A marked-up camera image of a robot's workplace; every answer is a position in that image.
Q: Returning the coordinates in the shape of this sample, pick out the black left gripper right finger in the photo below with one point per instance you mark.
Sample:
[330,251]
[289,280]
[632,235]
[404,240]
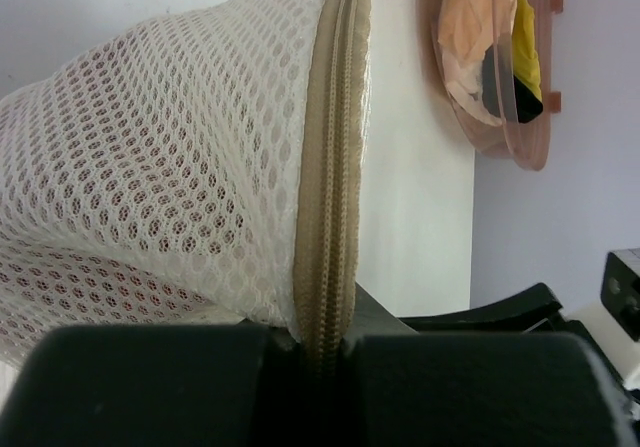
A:
[449,389]

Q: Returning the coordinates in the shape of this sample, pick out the black garment in basket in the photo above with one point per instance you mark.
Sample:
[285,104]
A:
[522,106]

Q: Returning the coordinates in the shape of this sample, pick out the beige bra in basket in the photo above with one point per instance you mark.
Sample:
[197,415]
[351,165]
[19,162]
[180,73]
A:
[468,28]

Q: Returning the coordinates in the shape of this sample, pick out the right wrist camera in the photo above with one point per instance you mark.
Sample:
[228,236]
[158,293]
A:
[620,289]

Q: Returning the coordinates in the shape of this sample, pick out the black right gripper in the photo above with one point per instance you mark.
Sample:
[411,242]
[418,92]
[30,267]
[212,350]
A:
[537,309]

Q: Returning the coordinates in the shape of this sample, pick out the beige round mesh laundry bag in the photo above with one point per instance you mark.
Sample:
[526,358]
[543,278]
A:
[201,167]

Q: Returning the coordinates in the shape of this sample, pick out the white garment in basket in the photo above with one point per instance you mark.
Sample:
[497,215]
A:
[464,84]

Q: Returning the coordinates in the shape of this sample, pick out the translucent pink plastic basket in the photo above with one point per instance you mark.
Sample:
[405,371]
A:
[526,144]

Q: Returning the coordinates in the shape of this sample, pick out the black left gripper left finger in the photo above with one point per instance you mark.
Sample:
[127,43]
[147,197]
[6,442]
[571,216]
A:
[160,386]

